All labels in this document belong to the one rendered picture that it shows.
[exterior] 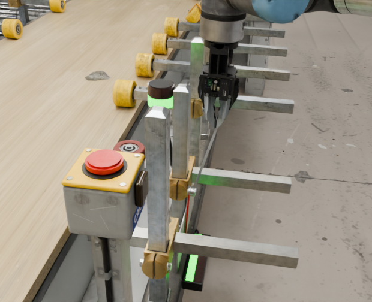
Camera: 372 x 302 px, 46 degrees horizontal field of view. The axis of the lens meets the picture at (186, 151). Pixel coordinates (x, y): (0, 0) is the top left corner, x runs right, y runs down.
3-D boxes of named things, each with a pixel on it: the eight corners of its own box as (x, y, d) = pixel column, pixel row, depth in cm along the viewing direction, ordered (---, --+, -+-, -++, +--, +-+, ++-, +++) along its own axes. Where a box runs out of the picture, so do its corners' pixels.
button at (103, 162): (128, 163, 48) (127, 150, 47) (117, 184, 45) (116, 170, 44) (93, 159, 49) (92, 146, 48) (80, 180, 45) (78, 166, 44)
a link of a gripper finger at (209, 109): (199, 135, 98) (201, 97, 93) (202, 123, 103) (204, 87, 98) (213, 136, 98) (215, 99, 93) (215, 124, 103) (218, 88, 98)
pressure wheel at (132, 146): (149, 176, 120) (147, 139, 114) (141, 193, 113) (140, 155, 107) (120, 172, 121) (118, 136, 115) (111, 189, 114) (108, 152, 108)
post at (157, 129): (168, 300, 97) (170, 104, 72) (165, 313, 94) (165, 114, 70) (153, 298, 98) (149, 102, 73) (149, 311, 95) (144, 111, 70)
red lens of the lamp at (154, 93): (176, 89, 100) (176, 79, 98) (171, 99, 94) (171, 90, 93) (150, 87, 100) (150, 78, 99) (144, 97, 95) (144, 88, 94)
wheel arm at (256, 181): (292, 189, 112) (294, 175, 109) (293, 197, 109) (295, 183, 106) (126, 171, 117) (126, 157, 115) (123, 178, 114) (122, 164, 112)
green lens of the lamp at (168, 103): (176, 99, 101) (176, 90, 100) (171, 110, 96) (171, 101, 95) (150, 96, 102) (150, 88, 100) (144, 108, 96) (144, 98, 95)
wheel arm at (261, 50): (285, 54, 170) (287, 45, 168) (286, 57, 167) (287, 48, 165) (159, 44, 176) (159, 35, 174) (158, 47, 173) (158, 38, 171)
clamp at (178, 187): (194, 172, 118) (195, 156, 115) (186, 202, 106) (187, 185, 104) (174, 169, 118) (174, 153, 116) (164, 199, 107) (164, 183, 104)
